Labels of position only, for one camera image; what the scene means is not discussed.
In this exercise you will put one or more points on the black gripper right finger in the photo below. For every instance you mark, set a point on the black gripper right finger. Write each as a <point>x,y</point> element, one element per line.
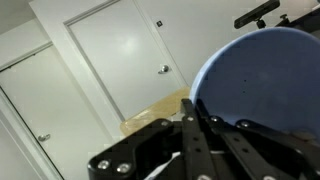
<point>266,156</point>

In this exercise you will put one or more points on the white door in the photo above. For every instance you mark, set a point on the white door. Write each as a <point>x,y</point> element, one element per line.
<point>123,56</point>
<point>50,100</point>

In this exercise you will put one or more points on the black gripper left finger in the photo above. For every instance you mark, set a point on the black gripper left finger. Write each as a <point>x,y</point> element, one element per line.
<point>140,153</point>

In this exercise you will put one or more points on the blue plastic bowl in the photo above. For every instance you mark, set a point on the blue plastic bowl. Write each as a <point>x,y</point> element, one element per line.
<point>266,76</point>

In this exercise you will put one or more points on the black camera on mount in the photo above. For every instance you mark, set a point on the black camera on mount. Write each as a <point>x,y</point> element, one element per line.
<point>256,11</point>

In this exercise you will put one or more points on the light wooden slatted chair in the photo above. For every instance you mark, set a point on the light wooden slatted chair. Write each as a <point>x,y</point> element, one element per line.
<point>156,108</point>

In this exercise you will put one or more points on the small black wall plate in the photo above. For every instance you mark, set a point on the small black wall plate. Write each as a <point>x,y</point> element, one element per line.
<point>159,23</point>

